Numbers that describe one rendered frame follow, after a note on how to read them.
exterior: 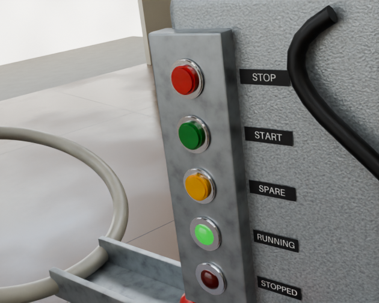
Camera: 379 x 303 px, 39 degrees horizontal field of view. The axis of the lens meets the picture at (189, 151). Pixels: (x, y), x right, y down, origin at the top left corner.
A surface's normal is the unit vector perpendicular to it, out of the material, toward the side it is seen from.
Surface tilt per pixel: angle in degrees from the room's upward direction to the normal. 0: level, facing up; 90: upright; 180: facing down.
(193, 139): 90
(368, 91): 90
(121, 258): 90
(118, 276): 2
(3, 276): 0
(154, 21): 90
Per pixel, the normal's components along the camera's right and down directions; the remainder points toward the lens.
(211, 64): -0.60, 0.34
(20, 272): -0.11, -0.93
